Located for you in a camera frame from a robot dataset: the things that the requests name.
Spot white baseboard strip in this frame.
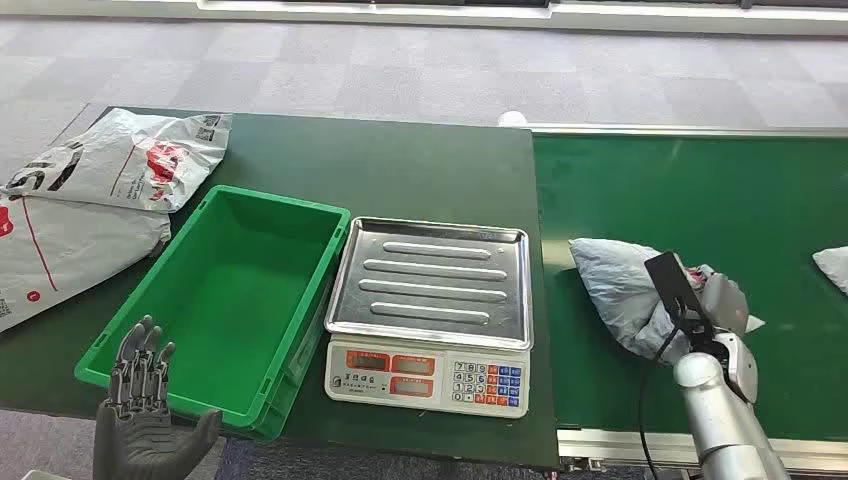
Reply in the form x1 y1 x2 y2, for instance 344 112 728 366
0 0 848 38

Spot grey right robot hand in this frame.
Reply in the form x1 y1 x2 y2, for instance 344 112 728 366
688 264 751 337

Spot green conveyor belt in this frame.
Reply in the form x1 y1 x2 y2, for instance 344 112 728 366
533 124 848 474

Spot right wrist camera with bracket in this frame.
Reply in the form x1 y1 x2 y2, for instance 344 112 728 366
644 251 715 347

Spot white courier bag black letters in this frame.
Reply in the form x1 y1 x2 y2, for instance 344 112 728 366
1 107 234 215

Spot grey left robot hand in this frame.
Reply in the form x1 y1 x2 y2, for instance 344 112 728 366
92 315 224 480

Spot electronic scale with steel tray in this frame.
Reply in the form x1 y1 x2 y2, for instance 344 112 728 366
323 216 535 420

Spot large white bag red line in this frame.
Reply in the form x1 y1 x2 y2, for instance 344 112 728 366
0 195 173 335

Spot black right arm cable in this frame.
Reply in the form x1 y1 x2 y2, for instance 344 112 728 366
637 319 690 480

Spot green plastic crate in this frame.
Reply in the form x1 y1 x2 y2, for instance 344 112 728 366
74 184 352 443

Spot flat grey courier package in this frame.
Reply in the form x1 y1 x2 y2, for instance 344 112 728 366
812 246 848 297

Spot grey courier package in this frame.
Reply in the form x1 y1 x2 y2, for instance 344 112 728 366
812 246 848 297
568 237 767 366

